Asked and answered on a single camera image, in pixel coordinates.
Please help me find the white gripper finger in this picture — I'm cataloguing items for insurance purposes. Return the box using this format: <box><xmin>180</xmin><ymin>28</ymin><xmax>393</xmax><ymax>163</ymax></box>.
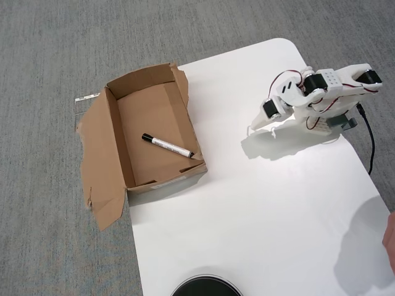
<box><xmin>251</xmin><ymin>112</ymin><xmax>280</xmax><ymax>126</ymax></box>
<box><xmin>250</xmin><ymin>122</ymin><xmax>280</xmax><ymax>131</ymax></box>

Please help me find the clear plastic tape strip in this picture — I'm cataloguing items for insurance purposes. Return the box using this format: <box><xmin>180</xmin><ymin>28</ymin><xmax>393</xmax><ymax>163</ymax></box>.
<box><xmin>75</xmin><ymin>93</ymin><xmax>101</xmax><ymax>117</ymax></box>

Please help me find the open brown cardboard box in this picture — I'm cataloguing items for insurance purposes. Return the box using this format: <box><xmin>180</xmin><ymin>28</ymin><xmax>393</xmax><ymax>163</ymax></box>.
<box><xmin>75</xmin><ymin>61</ymin><xmax>208</xmax><ymax>231</ymax></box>

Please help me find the black round disc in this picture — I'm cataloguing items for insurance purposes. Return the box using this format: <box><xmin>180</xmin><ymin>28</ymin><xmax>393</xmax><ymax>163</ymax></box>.
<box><xmin>170</xmin><ymin>274</ymin><xmax>244</xmax><ymax>296</ymax></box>

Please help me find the black power cable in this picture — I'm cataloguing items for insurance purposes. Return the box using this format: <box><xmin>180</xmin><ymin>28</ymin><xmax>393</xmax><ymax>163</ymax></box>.
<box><xmin>356</xmin><ymin>103</ymin><xmax>376</xmax><ymax>176</ymax></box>

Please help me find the white marker pen black cap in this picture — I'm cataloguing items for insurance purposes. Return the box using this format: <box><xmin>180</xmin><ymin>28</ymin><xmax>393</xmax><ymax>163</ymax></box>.
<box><xmin>141</xmin><ymin>133</ymin><xmax>195</xmax><ymax>159</ymax></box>

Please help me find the grey table clamp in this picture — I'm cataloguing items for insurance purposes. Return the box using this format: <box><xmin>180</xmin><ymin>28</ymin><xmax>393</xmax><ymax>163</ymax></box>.
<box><xmin>327</xmin><ymin>114</ymin><xmax>358</xmax><ymax>132</ymax></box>

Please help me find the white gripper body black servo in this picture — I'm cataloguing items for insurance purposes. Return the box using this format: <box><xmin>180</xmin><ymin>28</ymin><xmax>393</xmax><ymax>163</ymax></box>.
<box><xmin>262</xmin><ymin>96</ymin><xmax>293</xmax><ymax>121</ymax></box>

